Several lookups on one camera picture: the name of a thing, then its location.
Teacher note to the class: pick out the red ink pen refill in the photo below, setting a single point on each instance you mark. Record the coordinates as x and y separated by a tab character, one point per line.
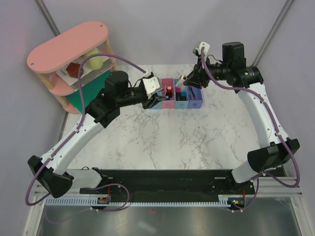
192	93

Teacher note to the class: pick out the white pink correction tape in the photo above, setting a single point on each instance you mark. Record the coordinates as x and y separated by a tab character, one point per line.
181	82

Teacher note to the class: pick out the red black round stamp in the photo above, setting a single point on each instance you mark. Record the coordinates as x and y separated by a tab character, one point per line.
169	91

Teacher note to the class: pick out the pink highlighter black body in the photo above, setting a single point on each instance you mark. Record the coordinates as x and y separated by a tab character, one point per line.
178	94

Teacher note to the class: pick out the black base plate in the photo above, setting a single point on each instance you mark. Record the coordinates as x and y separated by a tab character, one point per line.
170	184

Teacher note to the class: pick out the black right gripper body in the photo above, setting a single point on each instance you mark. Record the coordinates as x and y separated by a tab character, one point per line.
203	77

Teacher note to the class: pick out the pale yellow cylinder block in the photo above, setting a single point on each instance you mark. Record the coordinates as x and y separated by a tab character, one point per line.
94	63

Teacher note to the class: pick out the aluminium frame rail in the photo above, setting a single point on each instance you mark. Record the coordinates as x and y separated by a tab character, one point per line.
267	21

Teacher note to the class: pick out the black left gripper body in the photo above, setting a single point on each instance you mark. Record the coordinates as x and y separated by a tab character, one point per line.
147	103

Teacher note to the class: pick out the blue highlighter black body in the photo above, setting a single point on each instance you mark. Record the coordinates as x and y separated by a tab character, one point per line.
183	96

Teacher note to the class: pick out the brown hexagonal block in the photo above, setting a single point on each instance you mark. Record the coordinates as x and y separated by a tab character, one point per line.
73	69

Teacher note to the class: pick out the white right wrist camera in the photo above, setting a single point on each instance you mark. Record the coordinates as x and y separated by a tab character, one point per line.
201	48

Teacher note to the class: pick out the green white box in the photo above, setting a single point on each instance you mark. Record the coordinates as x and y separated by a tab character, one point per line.
90	91

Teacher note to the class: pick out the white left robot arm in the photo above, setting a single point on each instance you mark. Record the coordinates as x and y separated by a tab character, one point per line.
51	169

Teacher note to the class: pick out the pink drawer bin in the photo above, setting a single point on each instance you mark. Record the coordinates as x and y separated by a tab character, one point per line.
171	103

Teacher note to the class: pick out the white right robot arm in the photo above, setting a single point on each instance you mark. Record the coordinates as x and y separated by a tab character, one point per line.
232	73

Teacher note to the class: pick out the purple drawer bin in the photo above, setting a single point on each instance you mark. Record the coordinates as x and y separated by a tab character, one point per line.
195	104

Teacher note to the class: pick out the white cable duct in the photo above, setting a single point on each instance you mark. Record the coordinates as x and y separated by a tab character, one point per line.
114	201

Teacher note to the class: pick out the pink wooden shelf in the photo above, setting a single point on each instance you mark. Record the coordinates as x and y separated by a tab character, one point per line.
50	59

